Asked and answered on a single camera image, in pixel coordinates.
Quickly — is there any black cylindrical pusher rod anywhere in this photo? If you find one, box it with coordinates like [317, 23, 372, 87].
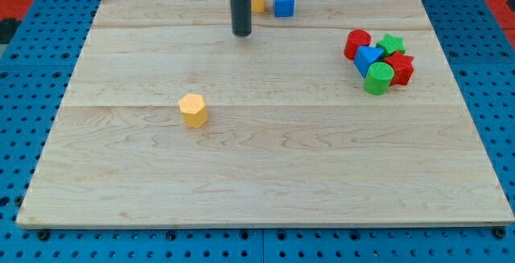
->
[230, 0, 252, 37]

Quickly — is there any yellow hexagon block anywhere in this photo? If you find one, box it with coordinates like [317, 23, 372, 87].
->
[179, 93, 208, 128]

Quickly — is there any blue cube block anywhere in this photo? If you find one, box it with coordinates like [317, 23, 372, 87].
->
[274, 0, 295, 17]

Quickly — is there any red cylinder block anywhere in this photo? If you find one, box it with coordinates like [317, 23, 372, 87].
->
[344, 29, 372, 60]

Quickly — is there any blue triangle block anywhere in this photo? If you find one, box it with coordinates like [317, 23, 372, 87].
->
[353, 46, 385, 77]

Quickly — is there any light wooden board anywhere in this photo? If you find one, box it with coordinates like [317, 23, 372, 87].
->
[17, 0, 514, 229]

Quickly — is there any green star block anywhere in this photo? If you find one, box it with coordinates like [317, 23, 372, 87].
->
[376, 34, 406, 57]

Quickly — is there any green cylinder block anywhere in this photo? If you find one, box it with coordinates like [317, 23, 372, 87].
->
[364, 62, 394, 96]

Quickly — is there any red star block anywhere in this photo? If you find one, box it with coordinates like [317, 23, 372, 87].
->
[384, 51, 414, 86]

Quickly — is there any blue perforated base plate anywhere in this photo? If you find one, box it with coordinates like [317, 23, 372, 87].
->
[1, 0, 514, 262]

